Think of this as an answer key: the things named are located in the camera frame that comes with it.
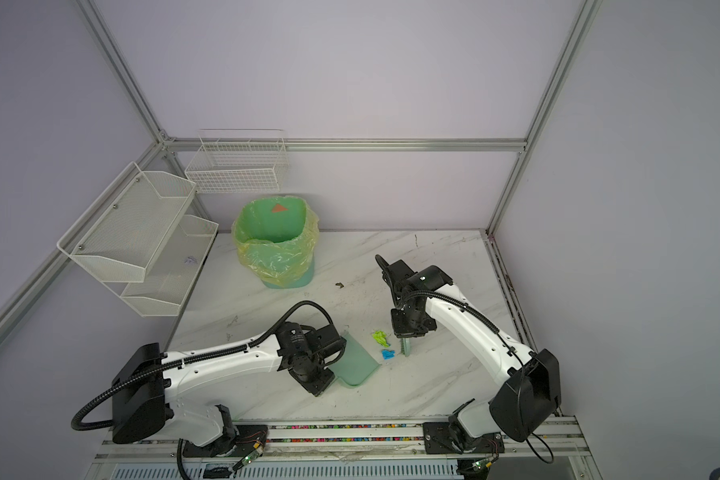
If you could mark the blue green scraps front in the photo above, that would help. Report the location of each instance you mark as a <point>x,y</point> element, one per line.
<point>381,339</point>

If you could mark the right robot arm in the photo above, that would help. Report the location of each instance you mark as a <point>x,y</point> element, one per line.
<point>527,383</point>

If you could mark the green hand brush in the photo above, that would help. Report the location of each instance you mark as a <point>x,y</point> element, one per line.
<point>405,346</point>

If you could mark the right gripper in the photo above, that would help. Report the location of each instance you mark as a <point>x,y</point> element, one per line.
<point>400,330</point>

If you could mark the white wire basket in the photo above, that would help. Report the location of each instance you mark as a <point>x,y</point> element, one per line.
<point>239,160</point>

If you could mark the lower white mesh shelf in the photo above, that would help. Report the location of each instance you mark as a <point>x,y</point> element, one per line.
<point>167,286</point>

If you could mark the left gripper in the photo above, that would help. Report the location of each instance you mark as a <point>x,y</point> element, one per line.
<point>319,386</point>

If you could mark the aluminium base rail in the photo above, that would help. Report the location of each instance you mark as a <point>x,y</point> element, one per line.
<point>363,449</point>

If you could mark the green plastic dustpan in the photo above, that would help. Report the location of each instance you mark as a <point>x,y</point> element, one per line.
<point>356,365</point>

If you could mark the yellow bin liner bag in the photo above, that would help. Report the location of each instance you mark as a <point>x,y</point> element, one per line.
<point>276,252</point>

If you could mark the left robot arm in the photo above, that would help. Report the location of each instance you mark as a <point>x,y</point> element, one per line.
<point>153,393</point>

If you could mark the upper white mesh shelf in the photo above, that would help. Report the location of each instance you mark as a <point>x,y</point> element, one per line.
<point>120,237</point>

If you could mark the green trash bin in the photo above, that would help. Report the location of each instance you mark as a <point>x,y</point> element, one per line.
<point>279,240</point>

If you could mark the aluminium frame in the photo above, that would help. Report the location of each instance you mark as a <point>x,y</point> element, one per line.
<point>165,148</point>

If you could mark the white mesh shelf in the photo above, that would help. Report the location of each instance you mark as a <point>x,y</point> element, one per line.
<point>120,237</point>
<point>167,286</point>

